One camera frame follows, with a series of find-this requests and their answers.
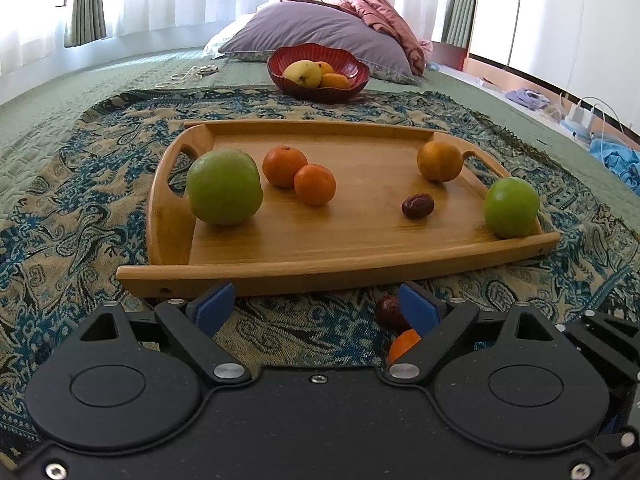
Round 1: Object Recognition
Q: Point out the wooden serving tray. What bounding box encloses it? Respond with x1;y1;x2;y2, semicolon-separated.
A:
116;119;561;298

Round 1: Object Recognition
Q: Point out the white pillow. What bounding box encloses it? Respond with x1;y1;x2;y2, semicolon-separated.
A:
202;10;261;59

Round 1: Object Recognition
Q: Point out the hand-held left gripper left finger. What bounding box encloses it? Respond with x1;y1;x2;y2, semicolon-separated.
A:
74;282;252;388

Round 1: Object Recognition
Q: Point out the purple pillow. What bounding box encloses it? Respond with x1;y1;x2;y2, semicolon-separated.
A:
218;0;419;85

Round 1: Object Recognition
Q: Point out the red fluted bowl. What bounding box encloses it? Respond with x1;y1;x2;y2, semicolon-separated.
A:
266;44;371;104

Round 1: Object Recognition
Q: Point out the large speckled orange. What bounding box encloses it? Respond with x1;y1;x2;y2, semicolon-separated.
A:
416;141;462;182

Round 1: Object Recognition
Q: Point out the yellow mango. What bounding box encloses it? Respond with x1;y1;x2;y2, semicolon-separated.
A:
282;60;323;89

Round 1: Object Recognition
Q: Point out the pink quilt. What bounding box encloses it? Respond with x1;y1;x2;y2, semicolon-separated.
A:
344;0;434;77

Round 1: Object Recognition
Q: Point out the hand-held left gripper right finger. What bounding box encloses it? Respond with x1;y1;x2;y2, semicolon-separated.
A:
382;282;564;387

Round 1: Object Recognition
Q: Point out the dried red date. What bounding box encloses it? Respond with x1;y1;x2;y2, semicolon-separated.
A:
375;295;412;333
401;193;436;220

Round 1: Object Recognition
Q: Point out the large green apple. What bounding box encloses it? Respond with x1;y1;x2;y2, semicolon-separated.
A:
186;149;264;226

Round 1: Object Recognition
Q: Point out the green curtain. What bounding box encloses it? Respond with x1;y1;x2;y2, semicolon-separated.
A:
64;0;109;49
441;0;482;49

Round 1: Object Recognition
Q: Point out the small green apple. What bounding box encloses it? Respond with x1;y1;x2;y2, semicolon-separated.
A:
483;176;541;239

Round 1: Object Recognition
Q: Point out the white cable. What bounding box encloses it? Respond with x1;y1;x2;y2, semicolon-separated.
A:
156;64;222;88

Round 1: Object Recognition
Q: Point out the lilac cloth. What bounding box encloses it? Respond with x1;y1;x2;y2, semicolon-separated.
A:
506;88;552;112

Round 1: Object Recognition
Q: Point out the blue cloth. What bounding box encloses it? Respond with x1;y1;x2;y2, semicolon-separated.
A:
589;137;640;183

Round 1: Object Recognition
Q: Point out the small tangerine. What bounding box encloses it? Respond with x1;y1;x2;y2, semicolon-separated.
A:
294;164;337;206
387;329;422;364
262;146;309;188

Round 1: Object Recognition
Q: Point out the white charger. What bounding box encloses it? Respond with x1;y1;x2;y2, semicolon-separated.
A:
564;102;603;133

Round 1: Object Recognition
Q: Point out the blue paisley blanket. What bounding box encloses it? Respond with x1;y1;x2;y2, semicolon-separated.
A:
0;87;640;428

